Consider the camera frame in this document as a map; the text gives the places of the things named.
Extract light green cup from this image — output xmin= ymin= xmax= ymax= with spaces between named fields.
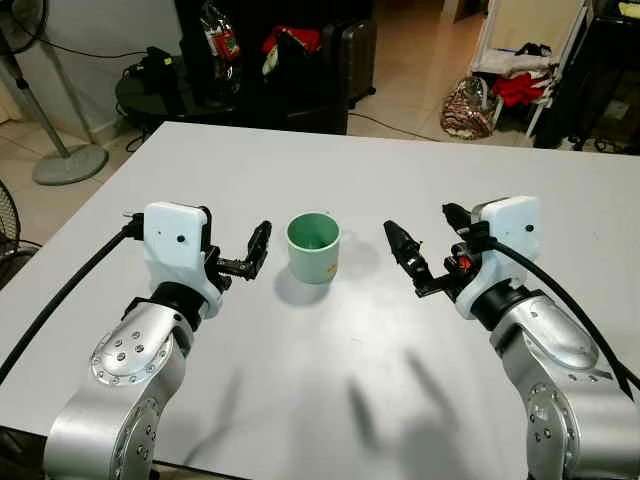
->
xmin=286 ymin=212 xmax=342 ymax=285

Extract patterned shopping bag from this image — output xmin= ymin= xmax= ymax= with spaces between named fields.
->
xmin=441 ymin=76 xmax=494 ymax=140

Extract round black side table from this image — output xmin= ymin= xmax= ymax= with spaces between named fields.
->
xmin=115 ymin=72 xmax=201 ymax=128

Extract black cabinet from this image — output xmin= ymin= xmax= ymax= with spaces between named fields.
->
xmin=175 ymin=0 xmax=351 ymax=136

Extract red garment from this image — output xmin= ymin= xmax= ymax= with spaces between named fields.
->
xmin=490 ymin=72 xmax=549 ymax=108

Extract grey standing fan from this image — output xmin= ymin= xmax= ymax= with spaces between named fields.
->
xmin=0 ymin=0 xmax=109 ymax=188

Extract small black bag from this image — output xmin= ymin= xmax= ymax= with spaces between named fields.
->
xmin=135 ymin=47 xmax=191 ymax=96

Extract pale grey garment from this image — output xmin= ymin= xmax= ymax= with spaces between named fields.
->
xmin=478 ymin=42 xmax=556 ymax=79

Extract clear plastic bag red print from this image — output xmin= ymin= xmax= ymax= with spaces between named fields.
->
xmin=200 ymin=2 xmax=242 ymax=69

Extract black suitcase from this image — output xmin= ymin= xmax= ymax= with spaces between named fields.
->
xmin=335 ymin=17 xmax=379 ymax=109

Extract black shelf unit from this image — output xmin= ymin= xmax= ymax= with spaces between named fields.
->
xmin=535 ymin=0 xmax=640 ymax=153

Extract black floor fan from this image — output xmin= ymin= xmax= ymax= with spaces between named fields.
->
xmin=0 ymin=180 xmax=41 ymax=291

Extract red cloth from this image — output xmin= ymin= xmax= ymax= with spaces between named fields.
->
xmin=262 ymin=26 xmax=323 ymax=77

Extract white folding rack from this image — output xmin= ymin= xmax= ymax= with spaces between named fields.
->
xmin=470 ymin=0 xmax=593 ymax=138

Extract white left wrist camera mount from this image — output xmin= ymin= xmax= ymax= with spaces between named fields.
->
xmin=143 ymin=202 xmax=227 ymax=320

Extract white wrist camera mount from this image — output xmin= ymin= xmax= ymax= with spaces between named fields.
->
xmin=455 ymin=196 xmax=542 ymax=321
xmin=143 ymin=202 xmax=227 ymax=320

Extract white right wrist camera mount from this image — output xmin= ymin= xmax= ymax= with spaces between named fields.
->
xmin=455 ymin=196 xmax=542 ymax=321

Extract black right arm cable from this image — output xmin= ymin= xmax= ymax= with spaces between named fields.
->
xmin=478 ymin=238 xmax=640 ymax=393

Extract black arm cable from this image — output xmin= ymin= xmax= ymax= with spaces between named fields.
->
xmin=478 ymin=238 xmax=640 ymax=393
xmin=0 ymin=222 xmax=148 ymax=386

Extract thin black floor cord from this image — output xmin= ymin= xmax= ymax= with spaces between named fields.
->
xmin=348 ymin=112 xmax=446 ymax=141

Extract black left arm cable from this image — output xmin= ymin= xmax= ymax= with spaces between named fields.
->
xmin=0 ymin=222 xmax=148 ymax=386

